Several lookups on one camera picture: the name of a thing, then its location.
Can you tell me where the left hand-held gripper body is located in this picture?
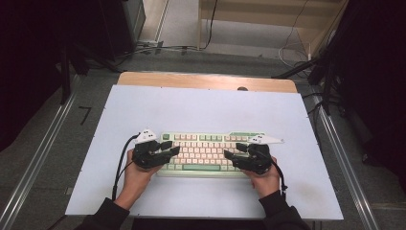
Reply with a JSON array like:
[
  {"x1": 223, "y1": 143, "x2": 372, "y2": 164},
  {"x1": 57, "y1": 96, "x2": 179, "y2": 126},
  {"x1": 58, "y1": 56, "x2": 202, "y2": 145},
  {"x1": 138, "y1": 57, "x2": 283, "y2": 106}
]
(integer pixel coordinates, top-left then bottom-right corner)
[{"x1": 132, "y1": 128, "x2": 167, "y2": 171}]

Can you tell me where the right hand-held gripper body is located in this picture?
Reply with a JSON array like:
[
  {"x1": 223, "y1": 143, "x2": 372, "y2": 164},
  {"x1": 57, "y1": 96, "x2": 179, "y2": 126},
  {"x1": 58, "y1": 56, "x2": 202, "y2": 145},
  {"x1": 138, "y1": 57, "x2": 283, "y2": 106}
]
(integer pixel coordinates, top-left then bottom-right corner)
[{"x1": 242, "y1": 133, "x2": 285, "y2": 175}]

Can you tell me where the green and cream mechanical keyboard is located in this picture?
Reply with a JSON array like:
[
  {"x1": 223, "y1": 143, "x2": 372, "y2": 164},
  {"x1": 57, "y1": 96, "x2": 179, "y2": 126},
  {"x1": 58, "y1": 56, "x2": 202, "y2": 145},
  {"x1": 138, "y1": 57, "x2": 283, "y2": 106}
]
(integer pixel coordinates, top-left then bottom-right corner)
[{"x1": 156, "y1": 131, "x2": 266, "y2": 178}]

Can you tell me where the person's left hand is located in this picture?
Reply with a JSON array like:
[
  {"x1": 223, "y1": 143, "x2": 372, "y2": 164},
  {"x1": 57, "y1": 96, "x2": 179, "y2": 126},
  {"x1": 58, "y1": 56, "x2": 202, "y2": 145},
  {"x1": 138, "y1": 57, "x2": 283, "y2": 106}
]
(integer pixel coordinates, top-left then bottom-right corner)
[{"x1": 119, "y1": 149, "x2": 164, "y2": 199}]

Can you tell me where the person's right hand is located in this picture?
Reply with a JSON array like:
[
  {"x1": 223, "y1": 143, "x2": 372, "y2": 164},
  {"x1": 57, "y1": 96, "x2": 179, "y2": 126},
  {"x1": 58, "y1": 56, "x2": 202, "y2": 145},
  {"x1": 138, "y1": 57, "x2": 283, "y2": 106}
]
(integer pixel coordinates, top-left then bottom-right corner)
[{"x1": 240, "y1": 157, "x2": 282, "y2": 199}]

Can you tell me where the white table mat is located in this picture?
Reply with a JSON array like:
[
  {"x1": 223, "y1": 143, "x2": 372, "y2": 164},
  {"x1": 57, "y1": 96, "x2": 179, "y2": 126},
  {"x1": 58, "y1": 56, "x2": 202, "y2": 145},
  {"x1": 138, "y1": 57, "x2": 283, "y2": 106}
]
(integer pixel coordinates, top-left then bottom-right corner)
[{"x1": 64, "y1": 84, "x2": 345, "y2": 221}]

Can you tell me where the wooden table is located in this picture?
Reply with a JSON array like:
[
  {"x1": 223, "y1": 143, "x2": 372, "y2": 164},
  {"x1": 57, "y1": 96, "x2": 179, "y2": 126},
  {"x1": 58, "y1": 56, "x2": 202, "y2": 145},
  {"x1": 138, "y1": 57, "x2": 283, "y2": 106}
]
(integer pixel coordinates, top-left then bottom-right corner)
[{"x1": 116, "y1": 71, "x2": 299, "y2": 94}]

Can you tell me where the black metal stand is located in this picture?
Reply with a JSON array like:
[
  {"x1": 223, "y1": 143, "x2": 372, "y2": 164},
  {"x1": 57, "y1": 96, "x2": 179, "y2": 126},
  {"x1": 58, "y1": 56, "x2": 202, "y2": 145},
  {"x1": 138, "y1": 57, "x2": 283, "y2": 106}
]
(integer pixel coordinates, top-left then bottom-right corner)
[
  {"x1": 58, "y1": 44, "x2": 84, "y2": 105},
  {"x1": 271, "y1": 47, "x2": 343, "y2": 116}
]

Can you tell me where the black cabinet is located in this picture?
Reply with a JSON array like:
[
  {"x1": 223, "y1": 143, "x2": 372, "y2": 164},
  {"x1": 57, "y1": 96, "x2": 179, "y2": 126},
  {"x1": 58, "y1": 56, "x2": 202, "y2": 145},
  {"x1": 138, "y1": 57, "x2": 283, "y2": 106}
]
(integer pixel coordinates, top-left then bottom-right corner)
[{"x1": 99, "y1": 0, "x2": 147, "y2": 61}]

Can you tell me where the light wooden shelf unit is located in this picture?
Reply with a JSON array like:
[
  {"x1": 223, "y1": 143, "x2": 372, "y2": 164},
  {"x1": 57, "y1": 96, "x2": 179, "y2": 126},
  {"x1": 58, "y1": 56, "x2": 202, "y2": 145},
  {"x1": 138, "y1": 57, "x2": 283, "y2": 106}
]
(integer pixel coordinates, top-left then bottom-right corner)
[{"x1": 196, "y1": 0, "x2": 350, "y2": 60}]

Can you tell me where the dark curtain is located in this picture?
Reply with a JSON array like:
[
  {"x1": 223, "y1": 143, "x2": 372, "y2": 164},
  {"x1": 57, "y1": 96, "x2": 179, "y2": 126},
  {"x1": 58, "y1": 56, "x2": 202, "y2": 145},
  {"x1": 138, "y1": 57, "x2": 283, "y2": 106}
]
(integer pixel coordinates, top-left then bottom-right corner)
[
  {"x1": 331, "y1": 0, "x2": 406, "y2": 193},
  {"x1": 0, "y1": 0, "x2": 106, "y2": 151}
]

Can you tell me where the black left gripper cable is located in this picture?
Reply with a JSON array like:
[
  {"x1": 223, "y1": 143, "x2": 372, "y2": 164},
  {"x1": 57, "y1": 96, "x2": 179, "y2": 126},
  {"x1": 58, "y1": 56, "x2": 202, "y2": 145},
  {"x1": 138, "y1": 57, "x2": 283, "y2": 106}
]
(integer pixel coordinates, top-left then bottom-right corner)
[{"x1": 111, "y1": 132, "x2": 142, "y2": 201}]

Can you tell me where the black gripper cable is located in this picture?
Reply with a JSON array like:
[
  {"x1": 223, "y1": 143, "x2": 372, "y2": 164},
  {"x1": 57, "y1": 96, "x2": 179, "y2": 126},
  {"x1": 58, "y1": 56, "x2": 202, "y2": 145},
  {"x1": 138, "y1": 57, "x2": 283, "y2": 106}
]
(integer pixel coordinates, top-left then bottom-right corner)
[
  {"x1": 111, "y1": 132, "x2": 142, "y2": 201},
  {"x1": 270, "y1": 155, "x2": 289, "y2": 196}
]

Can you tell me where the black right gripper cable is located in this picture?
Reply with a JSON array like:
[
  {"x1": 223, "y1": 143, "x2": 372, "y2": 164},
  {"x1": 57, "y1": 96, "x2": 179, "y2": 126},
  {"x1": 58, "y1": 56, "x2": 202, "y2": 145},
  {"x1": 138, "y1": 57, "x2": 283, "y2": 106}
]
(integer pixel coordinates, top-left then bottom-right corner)
[{"x1": 270, "y1": 155, "x2": 289, "y2": 196}]

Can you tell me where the metal floor rail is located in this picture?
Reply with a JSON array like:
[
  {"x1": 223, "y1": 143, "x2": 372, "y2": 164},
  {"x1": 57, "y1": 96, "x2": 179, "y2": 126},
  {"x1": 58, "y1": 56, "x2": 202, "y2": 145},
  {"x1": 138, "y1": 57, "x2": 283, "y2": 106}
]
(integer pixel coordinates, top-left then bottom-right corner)
[
  {"x1": 0, "y1": 90, "x2": 79, "y2": 230},
  {"x1": 310, "y1": 94, "x2": 381, "y2": 230}
]

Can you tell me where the white floor cable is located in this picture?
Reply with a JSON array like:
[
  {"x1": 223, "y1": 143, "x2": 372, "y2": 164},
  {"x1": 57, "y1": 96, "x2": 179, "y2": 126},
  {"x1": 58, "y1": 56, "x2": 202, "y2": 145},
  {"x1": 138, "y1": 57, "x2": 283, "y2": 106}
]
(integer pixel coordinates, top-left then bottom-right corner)
[{"x1": 278, "y1": 0, "x2": 311, "y2": 70}]

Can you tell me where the black floor cable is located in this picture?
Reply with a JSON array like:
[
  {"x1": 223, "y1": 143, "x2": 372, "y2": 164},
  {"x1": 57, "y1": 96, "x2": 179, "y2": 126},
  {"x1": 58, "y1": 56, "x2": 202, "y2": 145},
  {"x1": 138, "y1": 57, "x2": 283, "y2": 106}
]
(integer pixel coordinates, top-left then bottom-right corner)
[{"x1": 203, "y1": 0, "x2": 220, "y2": 51}]

